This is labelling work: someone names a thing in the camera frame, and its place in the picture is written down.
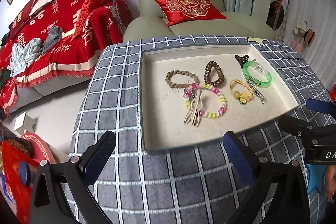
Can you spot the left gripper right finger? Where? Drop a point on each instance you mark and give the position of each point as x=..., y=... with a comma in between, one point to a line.
x=242, y=157

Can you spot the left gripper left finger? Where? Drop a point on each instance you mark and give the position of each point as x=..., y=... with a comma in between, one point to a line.
x=96, y=156

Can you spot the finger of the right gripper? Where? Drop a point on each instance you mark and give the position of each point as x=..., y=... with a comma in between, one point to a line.
x=321, y=106
x=297, y=127

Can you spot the silver rhinestone hair clip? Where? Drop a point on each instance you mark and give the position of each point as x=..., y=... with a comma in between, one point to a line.
x=262, y=98

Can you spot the green translucent bangle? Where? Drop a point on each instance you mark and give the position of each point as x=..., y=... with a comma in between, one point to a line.
x=260, y=69

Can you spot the beige hair clip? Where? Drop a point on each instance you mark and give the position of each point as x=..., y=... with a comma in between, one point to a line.
x=193, y=115

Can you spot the green jewelry tray box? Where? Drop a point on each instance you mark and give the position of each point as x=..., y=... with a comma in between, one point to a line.
x=163, y=109

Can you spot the person's right hand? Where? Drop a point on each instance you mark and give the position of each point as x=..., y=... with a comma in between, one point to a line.
x=330, y=185

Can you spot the red round box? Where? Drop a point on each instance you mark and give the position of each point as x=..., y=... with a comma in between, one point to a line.
x=41, y=149

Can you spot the grey checked table cloth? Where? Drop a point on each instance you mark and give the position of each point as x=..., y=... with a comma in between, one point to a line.
x=178, y=187

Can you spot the black claw hair clip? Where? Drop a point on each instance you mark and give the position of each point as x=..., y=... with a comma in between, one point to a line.
x=242, y=60

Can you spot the grey crumpled clothes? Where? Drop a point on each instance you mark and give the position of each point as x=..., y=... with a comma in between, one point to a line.
x=23, y=57

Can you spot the red sofa blanket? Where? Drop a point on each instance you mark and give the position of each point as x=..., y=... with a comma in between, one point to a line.
x=88, y=27

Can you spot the red embroidered cushion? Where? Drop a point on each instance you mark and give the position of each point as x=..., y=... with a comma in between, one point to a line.
x=179, y=11

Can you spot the green armchair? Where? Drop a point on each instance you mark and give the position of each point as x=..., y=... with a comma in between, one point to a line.
x=152, y=23

